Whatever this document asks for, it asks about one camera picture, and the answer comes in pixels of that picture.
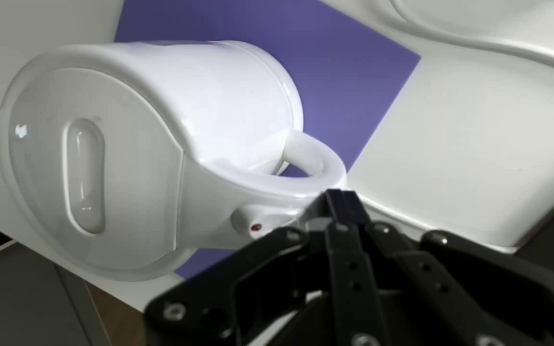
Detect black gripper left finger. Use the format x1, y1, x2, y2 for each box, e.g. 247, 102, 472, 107
145, 186, 347, 346

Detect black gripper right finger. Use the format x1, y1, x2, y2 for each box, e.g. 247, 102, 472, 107
341, 186, 554, 346

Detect white electric kettle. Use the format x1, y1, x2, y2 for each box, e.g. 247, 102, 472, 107
0, 38, 351, 284

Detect white kettle power cable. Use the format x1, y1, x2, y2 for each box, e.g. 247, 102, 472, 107
389, 0, 554, 82

